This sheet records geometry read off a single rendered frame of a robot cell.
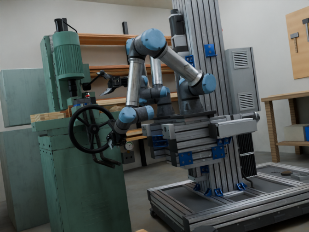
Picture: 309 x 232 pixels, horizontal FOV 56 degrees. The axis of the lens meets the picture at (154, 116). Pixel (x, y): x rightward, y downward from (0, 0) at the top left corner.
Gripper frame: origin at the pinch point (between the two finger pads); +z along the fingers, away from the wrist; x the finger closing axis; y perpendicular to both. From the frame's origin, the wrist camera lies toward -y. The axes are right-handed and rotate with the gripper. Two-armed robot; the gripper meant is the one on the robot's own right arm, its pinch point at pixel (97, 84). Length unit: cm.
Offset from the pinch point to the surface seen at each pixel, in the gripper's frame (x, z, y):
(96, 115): 20.8, 6.6, 8.8
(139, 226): 108, -26, -28
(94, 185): 65, 11, -3
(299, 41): -50, -309, -57
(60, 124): 22.8, 26.6, -0.9
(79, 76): -7.8, 9.0, -7.7
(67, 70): -12.2, 16.3, -7.7
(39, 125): 22.0, 39.1, -0.8
